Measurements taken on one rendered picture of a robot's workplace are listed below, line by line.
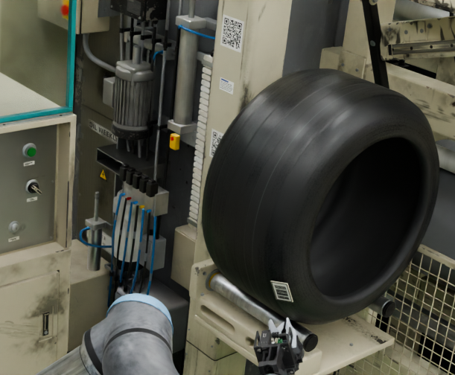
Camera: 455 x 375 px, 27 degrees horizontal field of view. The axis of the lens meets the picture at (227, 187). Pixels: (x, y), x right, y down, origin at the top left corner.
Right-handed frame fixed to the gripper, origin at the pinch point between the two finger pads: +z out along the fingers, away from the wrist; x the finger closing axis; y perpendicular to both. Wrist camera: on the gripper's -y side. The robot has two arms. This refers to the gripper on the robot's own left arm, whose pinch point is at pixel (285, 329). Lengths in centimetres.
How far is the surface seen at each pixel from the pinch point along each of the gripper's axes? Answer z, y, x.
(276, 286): 7.7, 5.9, 1.4
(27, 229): 36, 13, 68
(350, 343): 28.5, -28.4, -7.0
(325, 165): 15.6, 28.8, -13.7
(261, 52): 52, 43, 1
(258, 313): 21.0, -10.4, 11.1
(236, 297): 26.3, -8.9, 17.1
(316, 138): 18.8, 33.9, -12.8
